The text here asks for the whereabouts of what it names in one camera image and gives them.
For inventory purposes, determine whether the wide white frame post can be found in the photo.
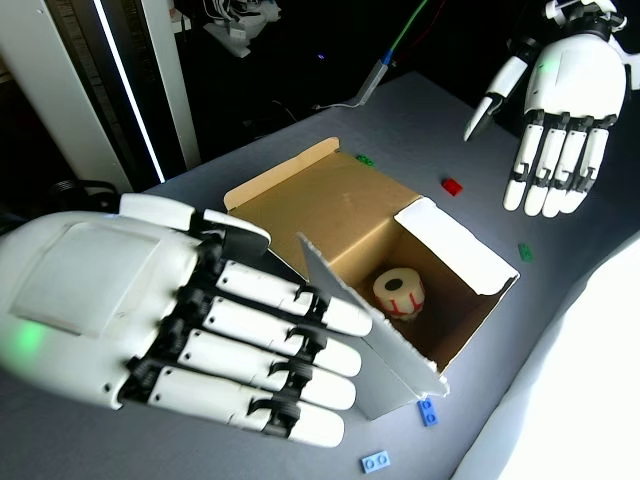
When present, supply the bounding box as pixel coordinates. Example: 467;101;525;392
0;0;136;209

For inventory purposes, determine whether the light blue toy brick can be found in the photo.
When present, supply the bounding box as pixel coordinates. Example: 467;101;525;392
360;450;392;474

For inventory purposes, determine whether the white light strip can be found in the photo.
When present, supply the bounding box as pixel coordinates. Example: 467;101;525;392
92;0;167;184

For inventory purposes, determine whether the thin white cable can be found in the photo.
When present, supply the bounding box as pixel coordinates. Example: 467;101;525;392
313;99;362;112

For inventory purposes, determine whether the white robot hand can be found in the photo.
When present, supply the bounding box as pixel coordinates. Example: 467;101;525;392
0;192;374;449
463;33;629;220

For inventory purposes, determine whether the narrow white frame post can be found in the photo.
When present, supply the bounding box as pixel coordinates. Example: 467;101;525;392
139;0;202;171

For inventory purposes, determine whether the bright white backdrop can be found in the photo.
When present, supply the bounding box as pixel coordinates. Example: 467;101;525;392
449;234;640;480

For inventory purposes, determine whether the thin red cable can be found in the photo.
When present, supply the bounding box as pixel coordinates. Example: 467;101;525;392
399;0;447;56

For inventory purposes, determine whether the grey cable adapter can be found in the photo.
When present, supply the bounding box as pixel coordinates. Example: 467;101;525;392
355;49;396;104

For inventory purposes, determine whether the green cable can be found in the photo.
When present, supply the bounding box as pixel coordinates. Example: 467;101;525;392
389;0;430;56

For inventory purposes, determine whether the brown cardboard box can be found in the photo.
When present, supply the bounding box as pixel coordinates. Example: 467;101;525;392
223;137;521;420

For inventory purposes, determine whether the grey table cloth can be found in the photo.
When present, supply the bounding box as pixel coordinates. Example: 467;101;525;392
0;69;640;480

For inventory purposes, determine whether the white plastic device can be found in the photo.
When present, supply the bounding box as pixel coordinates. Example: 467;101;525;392
202;0;282;60

